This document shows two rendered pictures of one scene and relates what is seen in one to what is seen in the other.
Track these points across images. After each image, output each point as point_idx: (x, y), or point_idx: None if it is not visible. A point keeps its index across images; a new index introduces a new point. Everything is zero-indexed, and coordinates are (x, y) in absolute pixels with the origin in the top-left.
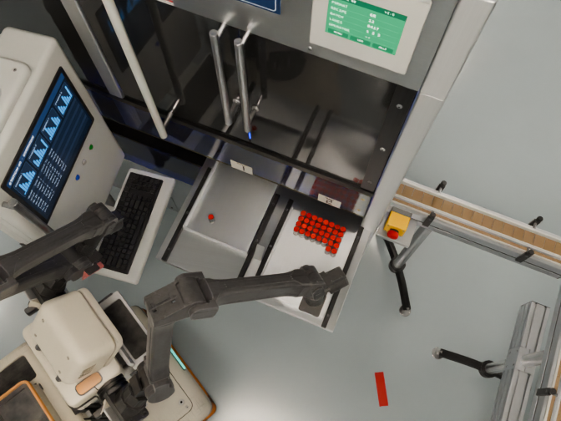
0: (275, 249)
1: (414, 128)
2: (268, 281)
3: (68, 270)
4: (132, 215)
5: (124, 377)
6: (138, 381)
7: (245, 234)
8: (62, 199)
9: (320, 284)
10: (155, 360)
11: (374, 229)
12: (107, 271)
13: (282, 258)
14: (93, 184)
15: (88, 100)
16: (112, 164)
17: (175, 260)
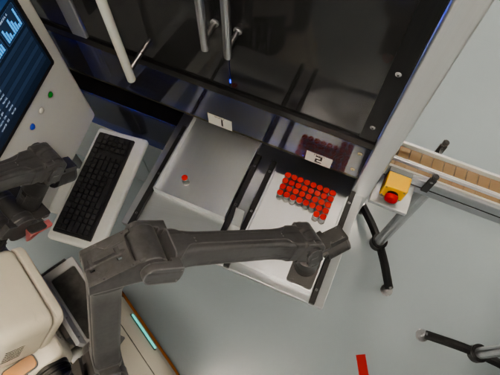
0: (257, 214)
1: (452, 30)
2: (252, 236)
3: (2, 225)
4: (98, 176)
5: (74, 360)
6: (81, 367)
7: (222, 198)
8: (11, 149)
9: (318, 245)
10: (100, 341)
11: (367, 193)
12: (68, 237)
13: (264, 225)
14: (55, 139)
15: (45, 37)
16: (78, 121)
17: None
